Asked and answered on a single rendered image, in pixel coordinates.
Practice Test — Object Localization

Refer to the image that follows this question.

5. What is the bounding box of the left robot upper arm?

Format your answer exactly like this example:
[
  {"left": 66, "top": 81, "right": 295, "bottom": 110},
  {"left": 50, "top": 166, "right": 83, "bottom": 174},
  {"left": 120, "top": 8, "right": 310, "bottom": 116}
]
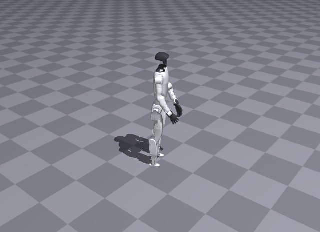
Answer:
[{"left": 166, "top": 67, "right": 172, "bottom": 90}]

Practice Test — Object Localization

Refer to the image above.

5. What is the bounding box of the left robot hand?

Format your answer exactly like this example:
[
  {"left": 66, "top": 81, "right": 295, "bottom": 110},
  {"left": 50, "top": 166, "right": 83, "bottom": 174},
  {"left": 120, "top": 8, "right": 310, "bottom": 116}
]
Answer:
[{"left": 174, "top": 99, "right": 183, "bottom": 116}]

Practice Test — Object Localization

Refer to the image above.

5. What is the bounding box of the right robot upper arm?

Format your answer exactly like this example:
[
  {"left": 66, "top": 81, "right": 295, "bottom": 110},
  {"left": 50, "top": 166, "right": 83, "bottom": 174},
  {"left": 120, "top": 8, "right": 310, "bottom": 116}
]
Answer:
[{"left": 154, "top": 75, "right": 164, "bottom": 102}]

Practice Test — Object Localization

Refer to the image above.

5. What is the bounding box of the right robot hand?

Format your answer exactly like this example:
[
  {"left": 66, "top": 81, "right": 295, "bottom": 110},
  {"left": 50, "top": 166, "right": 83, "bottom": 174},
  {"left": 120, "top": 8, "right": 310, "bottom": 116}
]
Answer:
[{"left": 167, "top": 111, "right": 179, "bottom": 124}]

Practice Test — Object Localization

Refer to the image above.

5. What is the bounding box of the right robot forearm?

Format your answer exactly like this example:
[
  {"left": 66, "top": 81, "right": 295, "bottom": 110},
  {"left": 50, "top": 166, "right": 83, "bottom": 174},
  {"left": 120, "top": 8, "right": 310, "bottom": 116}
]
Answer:
[{"left": 159, "top": 96, "right": 173, "bottom": 116}]

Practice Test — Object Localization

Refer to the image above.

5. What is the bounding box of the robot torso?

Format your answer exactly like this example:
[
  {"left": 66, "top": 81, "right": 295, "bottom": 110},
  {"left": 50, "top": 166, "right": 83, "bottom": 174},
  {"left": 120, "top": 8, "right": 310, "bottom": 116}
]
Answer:
[{"left": 151, "top": 68, "right": 170, "bottom": 113}]

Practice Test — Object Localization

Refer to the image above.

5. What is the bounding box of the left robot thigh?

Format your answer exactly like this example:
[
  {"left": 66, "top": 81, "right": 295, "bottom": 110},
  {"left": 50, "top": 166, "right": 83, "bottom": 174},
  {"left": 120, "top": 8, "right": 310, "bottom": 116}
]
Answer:
[{"left": 152, "top": 110, "right": 167, "bottom": 135}]

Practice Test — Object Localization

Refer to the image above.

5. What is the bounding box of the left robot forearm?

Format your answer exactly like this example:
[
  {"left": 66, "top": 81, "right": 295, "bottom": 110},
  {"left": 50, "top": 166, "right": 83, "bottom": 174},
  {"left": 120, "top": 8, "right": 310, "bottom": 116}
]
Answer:
[{"left": 167, "top": 86, "right": 177, "bottom": 104}]

